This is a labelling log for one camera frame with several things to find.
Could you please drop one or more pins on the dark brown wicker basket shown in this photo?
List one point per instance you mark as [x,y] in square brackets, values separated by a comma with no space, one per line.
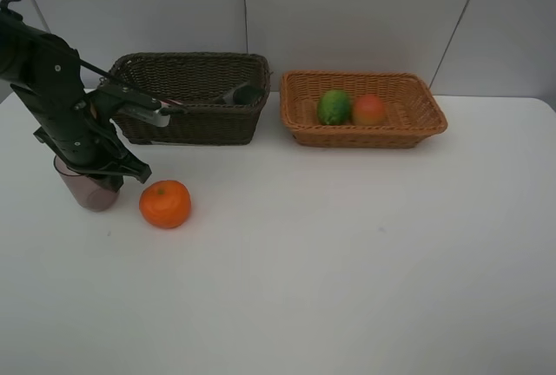
[195,79]

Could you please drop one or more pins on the pink bottle white cap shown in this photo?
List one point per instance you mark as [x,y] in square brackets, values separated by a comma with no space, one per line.
[170,107]

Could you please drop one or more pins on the translucent purple plastic cup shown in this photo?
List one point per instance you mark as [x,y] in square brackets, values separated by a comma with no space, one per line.
[87,192]

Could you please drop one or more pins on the orange mandarin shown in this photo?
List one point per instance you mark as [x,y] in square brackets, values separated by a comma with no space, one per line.
[165,204]

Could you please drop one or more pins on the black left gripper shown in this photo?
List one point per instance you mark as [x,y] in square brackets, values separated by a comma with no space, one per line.
[82,135]

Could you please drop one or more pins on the dark green square bottle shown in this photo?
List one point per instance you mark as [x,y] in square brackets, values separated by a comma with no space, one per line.
[244,94]

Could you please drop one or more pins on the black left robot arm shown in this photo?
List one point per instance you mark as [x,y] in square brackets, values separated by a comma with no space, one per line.
[45,73]

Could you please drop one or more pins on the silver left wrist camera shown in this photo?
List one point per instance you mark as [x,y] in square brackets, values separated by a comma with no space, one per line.
[154,117]

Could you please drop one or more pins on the red orange peach fruit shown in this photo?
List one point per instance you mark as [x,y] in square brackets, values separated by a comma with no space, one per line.
[368,110]

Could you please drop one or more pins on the light orange wicker basket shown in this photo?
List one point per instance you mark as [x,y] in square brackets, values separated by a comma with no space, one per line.
[412,114]

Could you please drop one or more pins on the green lime fruit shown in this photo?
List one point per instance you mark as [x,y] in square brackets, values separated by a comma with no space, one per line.
[334,108]

